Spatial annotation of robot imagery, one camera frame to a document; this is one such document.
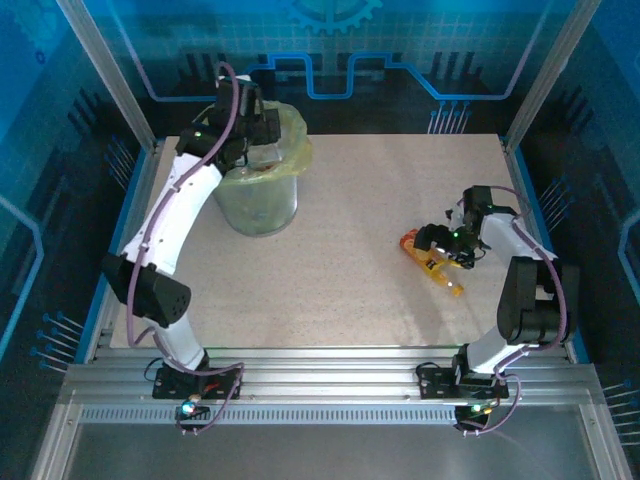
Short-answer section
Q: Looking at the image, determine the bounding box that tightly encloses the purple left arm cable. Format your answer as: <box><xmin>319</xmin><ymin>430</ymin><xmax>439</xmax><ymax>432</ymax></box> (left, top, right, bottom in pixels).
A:
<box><xmin>127</xmin><ymin>60</ymin><xmax>246</xmax><ymax>436</ymax></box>

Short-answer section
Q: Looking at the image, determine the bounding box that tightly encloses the aluminium frame post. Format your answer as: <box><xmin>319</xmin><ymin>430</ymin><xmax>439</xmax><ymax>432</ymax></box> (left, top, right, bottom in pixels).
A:
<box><xmin>55</xmin><ymin>0</ymin><xmax>161</xmax><ymax>151</ymax></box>
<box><xmin>504</xmin><ymin>0</ymin><xmax>609</xmax><ymax>146</ymax></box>

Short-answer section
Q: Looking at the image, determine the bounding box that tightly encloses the orange juice bottle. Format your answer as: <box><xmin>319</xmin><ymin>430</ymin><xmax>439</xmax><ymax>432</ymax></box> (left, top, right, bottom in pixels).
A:
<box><xmin>398</xmin><ymin>227</ymin><xmax>466</xmax><ymax>299</ymax></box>

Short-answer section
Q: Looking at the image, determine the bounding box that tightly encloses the small LED connector board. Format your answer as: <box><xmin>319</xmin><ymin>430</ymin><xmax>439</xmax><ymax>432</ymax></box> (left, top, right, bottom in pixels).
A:
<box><xmin>174</xmin><ymin>397</ymin><xmax>211</xmax><ymax>421</ymax></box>
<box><xmin>454</xmin><ymin>402</ymin><xmax>494</xmax><ymax>424</ymax></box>

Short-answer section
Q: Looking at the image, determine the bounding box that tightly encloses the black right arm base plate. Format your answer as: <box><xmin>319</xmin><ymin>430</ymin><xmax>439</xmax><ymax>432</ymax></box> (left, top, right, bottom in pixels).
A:
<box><xmin>415</xmin><ymin>363</ymin><xmax>511</xmax><ymax>401</ymax></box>

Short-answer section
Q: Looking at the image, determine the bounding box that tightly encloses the aluminium frame rail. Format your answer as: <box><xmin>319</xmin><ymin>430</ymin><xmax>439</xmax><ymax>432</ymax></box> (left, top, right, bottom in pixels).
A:
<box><xmin>59</xmin><ymin>344</ymin><xmax>609</xmax><ymax>426</ymax></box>

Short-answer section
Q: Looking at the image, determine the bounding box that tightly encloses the grey bin with yellow bag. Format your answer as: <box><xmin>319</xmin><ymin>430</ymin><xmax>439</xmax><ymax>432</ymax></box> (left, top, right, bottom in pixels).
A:
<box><xmin>192</xmin><ymin>97</ymin><xmax>314</xmax><ymax>237</ymax></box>

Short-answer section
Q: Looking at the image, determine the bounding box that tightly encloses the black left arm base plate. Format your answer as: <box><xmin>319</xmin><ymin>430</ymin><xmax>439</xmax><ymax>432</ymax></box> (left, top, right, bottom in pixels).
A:
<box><xmin>152</xmin><ymin>365</ymin><xmax>244</xmax><ymax>401</ymax></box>

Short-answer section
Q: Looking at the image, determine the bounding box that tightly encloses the slotted grey cable duct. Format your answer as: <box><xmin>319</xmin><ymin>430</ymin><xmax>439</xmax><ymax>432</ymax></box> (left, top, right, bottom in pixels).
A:
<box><xmin>79</xmin><ymin>405</ymin><xmax>461</xmax><ymax>426</ymax></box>

